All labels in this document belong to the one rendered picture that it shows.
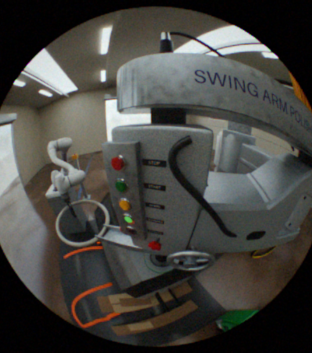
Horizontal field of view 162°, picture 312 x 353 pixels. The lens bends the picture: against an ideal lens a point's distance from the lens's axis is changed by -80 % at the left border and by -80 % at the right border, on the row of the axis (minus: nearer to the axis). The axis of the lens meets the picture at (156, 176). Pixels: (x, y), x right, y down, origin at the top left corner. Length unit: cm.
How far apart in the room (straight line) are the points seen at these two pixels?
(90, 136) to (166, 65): 741
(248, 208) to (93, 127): 748
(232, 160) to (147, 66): 75
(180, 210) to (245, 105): 25
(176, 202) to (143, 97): 21
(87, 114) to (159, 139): 742
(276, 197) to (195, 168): 26
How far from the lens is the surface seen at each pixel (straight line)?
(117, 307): 140
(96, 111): 753
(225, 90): 21
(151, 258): 76
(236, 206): 31
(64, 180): 100
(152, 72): 23
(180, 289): 147
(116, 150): 23
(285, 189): 38
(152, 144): 21
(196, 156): 20
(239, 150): 83
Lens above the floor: 158
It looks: 27 degrees down
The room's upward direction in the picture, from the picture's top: 1 degrees counter-clockwise
